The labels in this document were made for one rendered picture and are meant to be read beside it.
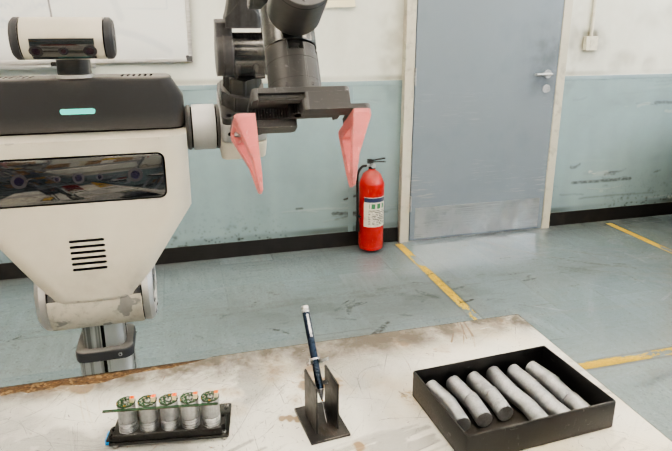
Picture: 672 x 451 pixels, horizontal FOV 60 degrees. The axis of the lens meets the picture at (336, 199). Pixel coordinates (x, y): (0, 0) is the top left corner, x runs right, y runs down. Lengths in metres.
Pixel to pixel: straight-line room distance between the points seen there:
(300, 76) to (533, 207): 3.53
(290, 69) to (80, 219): 0.63
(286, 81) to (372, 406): 0.53
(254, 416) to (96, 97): 0.64
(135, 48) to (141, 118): 2.08
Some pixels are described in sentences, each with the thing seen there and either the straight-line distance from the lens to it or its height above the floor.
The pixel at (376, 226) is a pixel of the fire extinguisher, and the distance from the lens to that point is 3.45.
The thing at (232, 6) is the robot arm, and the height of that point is 1.33.
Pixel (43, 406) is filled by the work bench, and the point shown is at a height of 0.75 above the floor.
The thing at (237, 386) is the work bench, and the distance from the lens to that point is 0.99.
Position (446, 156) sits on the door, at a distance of 3.66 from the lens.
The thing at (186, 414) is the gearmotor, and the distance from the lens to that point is 0.87.
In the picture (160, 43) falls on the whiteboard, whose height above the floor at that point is 1.22.
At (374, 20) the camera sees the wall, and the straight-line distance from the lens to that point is 3.46.
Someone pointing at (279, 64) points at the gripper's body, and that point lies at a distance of 0.63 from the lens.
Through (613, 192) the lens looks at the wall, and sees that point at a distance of 4.49.
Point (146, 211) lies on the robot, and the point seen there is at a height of 0.97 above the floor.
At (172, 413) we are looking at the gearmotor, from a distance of 0.87.
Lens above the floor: 1.30
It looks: 16 degrees down
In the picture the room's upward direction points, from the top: straight up
